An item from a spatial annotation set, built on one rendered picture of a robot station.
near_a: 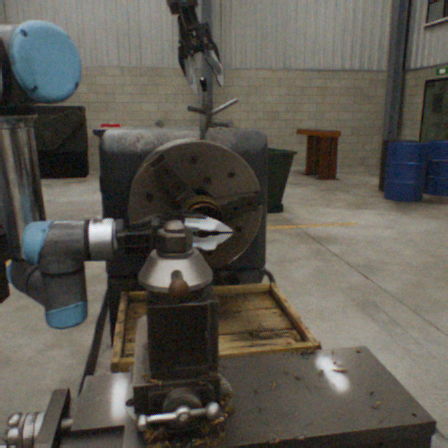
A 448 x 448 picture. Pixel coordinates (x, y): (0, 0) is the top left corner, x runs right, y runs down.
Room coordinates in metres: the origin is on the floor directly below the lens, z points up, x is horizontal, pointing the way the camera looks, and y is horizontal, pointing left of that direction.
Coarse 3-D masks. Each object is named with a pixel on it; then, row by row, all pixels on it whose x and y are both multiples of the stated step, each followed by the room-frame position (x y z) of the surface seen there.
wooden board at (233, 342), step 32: (224, 288) 0.95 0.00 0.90; (256, 288) 0.96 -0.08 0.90; (128, 320) 0.82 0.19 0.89; (224, 320) 0.82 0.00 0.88; (256, 320) 0.82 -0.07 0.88; (288, 320) 0.82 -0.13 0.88; (128, 352) 0.69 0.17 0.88; (224, 352) 0.66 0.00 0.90; (256, 352) 0.67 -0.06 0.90; (288, 352) 0.68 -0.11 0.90
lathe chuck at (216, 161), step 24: (168, 144) 1.04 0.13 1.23; (192, 144) 0.99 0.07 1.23; (216, 144) 1.00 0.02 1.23; (144, 168) 0.98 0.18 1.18; (192, 168) 0.99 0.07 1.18; (216, 168) 1.00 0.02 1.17; (240, 168) 1.01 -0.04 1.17; (144, 192) 0.98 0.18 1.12; (168, 192) 0.99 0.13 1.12; (216, 192) 1.00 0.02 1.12; (240, 192) 1.01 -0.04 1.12; (144, 216) 0.98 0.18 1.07; (240, 216) 1.01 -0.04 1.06; (240, 240) 1.01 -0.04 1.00; (216, 264) 1.00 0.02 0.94
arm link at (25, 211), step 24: (0, 120) 0.77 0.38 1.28; (24, 120) 0.80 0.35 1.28; (0, 144) 0.78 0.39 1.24; (24, 144) 0.80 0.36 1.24; (0, 168) 0.78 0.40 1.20; (24, 168) 0.79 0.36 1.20; (0, 192) 0.79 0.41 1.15; (24, 192) 0.79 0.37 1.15; (24, 216) 0.79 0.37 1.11; (24, 264) 0.79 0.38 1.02; (24, 288) 0.77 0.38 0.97
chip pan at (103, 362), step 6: (108, 312) 1.59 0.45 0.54; (108, 318) 1.53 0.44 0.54; (108, 324) 1.48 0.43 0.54; (108, 330) 1.43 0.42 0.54; (102, 336) 1.39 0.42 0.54; (108, 336) 1.39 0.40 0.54; (102, 342) 1.35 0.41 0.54; (108, 342) 1.35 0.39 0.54; (102, 348) 1.31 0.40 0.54; (108, 348) 1.31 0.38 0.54; (102, 354) 1.27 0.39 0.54; (108, 354) 1.27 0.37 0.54; (102, 360) 1.24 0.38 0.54; (108, 360) 1.24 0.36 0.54; (96, 366) 1.20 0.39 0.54; (102, 366) 1.20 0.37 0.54; (108, 366) 1.20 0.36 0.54; (96, 372) 1.17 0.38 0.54; (102, 372) 1.17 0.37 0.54; (108, 372) 1.17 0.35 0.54
